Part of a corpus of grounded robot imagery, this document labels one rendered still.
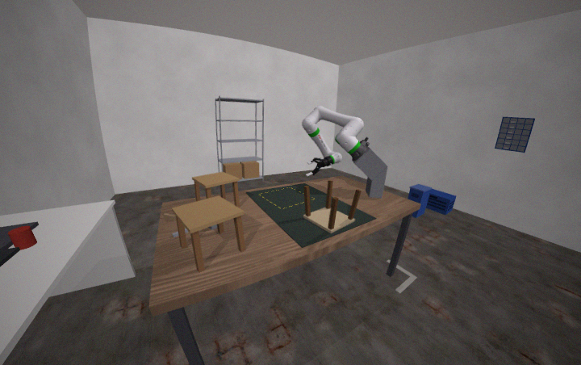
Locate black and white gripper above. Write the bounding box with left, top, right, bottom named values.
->
left=306, top=157, right=328, bottom=176

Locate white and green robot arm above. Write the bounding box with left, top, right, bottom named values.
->
left=302, top=106, right=370, bottom=166

